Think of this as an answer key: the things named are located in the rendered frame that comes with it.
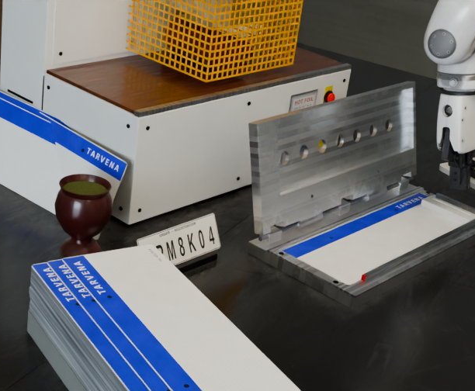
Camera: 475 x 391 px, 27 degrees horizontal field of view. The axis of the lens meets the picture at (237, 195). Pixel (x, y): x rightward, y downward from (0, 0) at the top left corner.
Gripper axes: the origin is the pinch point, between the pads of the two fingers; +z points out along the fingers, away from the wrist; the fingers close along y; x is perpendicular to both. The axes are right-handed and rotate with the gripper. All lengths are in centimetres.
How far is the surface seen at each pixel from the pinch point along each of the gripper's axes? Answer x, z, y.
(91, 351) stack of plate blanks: -2, 1, -84
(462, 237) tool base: -4.9, 8.2, -7.1
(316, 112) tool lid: 12.3, -14.3, -24.4
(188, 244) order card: 17, 2, -50
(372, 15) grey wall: 137, -5, 174
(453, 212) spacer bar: 0.0, 6.1, -1.7
